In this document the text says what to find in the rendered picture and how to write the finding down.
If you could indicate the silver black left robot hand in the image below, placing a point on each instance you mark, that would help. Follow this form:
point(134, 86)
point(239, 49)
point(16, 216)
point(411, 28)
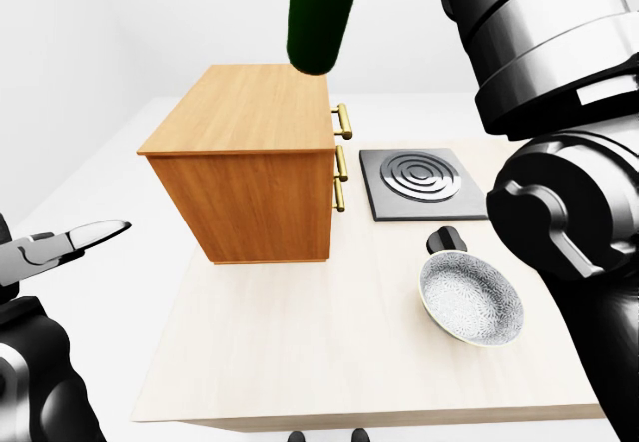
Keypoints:
point(55, 250)

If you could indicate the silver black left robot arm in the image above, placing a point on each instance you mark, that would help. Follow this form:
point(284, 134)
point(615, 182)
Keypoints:
point(40, 372)

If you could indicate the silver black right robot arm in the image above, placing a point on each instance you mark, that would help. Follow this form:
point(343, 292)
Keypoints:
point(564, 162)

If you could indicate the wooden cabinet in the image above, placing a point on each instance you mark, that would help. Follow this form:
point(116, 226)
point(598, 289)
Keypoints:
point(244, 162)

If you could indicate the dark green wine bottle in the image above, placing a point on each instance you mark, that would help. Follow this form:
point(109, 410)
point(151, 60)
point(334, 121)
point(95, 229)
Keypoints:
point(319, 18)

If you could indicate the small black rounded shape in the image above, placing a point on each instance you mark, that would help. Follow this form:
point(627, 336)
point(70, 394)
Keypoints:
point(296, 436)
point(360, 435)

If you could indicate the flat dark stove plate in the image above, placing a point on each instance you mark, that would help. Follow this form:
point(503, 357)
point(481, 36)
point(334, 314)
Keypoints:
point(424, 182)

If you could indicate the patterned grey bowl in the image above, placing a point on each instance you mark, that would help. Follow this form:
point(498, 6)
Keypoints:
point(471, 300)

